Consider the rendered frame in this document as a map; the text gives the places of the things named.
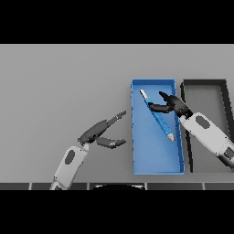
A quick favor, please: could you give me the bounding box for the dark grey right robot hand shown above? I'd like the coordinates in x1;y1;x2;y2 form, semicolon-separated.
148;90;195;120

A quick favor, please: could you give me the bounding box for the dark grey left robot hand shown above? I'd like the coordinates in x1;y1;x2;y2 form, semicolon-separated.
77;110;127;150

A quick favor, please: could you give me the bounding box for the blue pipe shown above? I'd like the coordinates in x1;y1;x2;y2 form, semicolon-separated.
139;89;176;143

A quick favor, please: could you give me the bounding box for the dark grey bin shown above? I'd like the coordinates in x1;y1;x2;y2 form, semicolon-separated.
180;79;234;174

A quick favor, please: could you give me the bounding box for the blue bin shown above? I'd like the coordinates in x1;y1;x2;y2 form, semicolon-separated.
130;78;186;176

